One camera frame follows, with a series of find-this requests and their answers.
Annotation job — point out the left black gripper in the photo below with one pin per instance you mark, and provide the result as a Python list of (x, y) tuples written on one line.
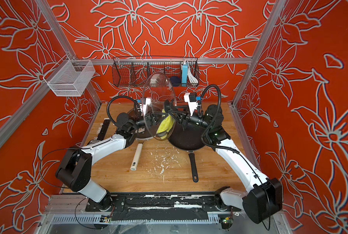
[(149, 120)]

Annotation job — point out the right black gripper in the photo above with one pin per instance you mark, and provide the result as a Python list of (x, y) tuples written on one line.
[(184, 117)]

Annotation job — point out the yellow microfiber cloth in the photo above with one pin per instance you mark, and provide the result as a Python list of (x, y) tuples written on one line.
[(165, 127)]

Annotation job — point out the glass lid with black handle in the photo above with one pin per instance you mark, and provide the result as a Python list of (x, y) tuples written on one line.
[(162, 95)]

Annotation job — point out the glass lid with white handle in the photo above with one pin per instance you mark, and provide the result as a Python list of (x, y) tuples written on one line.
[(145, 126)]

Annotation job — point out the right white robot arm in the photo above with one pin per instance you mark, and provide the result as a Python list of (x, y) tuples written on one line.
[(264, 196)]

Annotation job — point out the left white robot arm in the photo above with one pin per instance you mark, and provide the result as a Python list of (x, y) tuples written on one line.
[(75, 168)]

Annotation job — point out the black frying pan with lid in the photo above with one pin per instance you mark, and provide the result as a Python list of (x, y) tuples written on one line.
[(188, 138)]

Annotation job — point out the dark blue round object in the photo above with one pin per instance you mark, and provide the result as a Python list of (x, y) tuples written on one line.
[(176, 81)]

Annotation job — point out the white packet in basket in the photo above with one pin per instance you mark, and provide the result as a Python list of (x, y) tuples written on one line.
[(153, 82)]

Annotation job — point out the blue white bottle in basket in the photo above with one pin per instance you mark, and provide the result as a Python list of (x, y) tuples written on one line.
[(184, 76)]

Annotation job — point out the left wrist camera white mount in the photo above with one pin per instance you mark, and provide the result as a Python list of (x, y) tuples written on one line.
[(144, 103)]

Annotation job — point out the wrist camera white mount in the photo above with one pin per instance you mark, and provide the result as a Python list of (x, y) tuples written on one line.
[(191, 100), (144, 103)]

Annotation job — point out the dark wok with white handle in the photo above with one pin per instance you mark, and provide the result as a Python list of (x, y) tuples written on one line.
[(136, 158)]

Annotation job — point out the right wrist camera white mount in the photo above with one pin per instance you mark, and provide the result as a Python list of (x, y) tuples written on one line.
[(191, 100)]

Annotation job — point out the black wire wall basket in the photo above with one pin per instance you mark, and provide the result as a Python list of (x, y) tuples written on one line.
[(134, 72)]

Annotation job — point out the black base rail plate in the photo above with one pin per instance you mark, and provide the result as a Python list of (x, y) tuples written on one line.
[(164, 206)]

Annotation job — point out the clear plastic wall bin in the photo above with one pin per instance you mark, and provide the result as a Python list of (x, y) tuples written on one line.
[(71, 78)]

